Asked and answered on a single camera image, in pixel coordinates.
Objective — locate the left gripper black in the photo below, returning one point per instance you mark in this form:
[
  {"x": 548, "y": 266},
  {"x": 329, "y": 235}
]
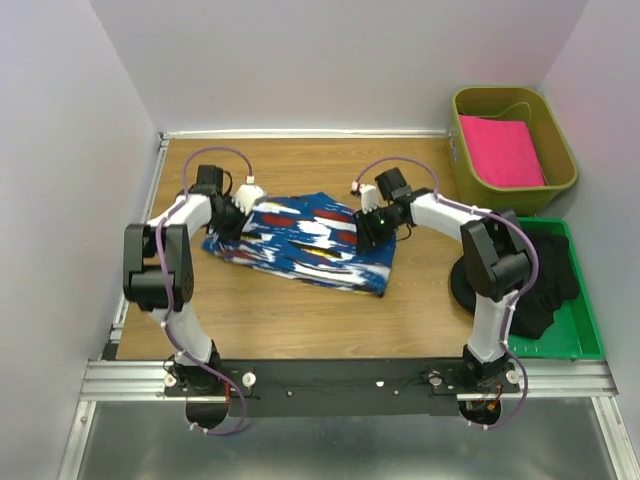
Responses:
[{"x": 233, "y": 233}]

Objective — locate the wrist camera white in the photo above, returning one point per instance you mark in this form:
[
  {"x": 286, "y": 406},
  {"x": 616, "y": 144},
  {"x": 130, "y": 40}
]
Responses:
[
  {"x": 368, "y": 195},
  {"x": 246, "y": 196}
]

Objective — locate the olive green plastic bin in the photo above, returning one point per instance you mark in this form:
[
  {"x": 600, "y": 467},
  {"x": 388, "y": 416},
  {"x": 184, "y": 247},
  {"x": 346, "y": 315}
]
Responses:
[{"x": 511, "y": 103}]

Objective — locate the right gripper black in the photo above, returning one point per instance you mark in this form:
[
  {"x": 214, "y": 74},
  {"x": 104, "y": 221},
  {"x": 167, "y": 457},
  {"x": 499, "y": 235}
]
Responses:
[{"x": 365, "y": 238}]

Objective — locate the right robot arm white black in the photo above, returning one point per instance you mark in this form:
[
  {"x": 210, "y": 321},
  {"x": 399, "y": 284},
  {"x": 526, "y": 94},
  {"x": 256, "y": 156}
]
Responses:
[{"x": 499, "y": 259}]

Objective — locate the black garment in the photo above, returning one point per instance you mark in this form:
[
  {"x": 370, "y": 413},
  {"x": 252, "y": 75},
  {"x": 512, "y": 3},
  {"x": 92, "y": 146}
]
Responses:
[{"x": 555, "y": 284}]

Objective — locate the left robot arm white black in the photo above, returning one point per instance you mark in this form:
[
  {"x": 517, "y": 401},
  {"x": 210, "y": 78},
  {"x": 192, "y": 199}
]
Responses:
[{"x": 158, "y": 270}]

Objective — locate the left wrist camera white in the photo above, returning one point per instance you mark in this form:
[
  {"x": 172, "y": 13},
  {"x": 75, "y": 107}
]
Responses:
[{"x": 246, "y": 196}]

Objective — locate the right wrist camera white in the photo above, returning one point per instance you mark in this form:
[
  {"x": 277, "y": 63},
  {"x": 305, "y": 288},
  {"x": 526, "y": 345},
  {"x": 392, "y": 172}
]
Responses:
[{"x": 368, "y": 195}]

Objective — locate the green plastic tray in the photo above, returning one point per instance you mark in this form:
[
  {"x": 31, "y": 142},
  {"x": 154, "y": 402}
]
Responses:
[{"x": 575, "y": 333}]

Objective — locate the pink folded cloth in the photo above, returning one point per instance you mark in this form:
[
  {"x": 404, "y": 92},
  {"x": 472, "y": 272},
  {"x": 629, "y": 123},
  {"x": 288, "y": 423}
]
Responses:
[{"x": 502, "y": 152}]

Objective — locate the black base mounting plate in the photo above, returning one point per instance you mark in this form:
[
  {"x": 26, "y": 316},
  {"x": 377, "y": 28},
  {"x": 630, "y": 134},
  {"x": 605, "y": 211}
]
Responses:
[{"x": 332, "y": 388}]

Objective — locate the blue white red patterned pants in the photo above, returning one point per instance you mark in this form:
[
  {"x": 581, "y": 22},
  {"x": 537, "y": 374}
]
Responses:
[{"x": 309, "y": 238}]

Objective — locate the aluminium frame rail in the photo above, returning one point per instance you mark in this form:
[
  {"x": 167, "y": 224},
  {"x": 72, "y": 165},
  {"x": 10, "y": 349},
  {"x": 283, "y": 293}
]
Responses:
[{"x": 126, "y": 428}]

